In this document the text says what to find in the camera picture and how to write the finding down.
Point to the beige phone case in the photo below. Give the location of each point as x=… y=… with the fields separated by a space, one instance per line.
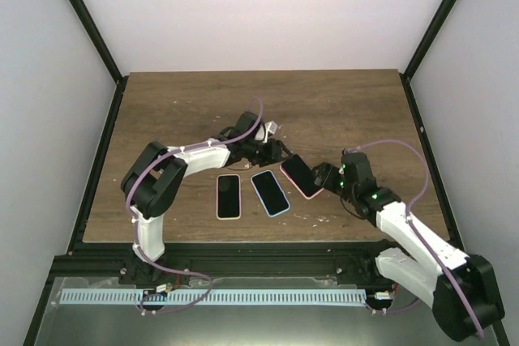
x=217 y=200

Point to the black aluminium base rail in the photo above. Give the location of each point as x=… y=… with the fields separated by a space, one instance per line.
x=351 y=262

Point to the right black frame post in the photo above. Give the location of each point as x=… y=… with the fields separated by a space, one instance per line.
x=441 y=14

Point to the pink phone case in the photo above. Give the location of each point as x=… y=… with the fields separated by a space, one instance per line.
x=310 y=196

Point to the black table edge rail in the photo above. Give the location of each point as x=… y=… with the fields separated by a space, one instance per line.
x=447 y=212
x=77 y=236

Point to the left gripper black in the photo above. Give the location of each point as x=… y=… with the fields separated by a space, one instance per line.
x=272 y=155

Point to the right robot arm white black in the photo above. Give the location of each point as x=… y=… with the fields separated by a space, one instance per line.
x=460 y=289

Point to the light blue slotted cable duct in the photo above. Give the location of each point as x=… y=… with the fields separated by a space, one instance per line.
x=327 y=297

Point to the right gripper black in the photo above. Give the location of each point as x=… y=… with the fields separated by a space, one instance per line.
x=324 y=178

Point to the light blue phone case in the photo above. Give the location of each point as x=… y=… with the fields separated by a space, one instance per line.
x=284 y=210

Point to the blue phone black screen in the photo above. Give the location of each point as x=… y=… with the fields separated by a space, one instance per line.
x=269 y=193

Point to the white phone black screen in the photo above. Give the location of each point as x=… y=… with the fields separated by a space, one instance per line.
x=228 y=196

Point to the left black frame post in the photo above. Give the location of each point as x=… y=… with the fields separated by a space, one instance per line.
x=94 y=34

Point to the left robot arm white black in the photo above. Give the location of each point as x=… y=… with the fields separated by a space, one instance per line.
x=152 y=183

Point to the left black table edge rail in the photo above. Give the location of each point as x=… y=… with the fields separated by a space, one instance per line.
x=77 y=236

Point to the right black table edge rail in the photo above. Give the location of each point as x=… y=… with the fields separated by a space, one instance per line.
x=447 y=212

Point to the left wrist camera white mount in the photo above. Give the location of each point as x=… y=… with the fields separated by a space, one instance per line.
x=266 y=131

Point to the black frame post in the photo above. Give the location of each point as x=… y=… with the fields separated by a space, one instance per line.
x=441 y=14
x=94 y=34

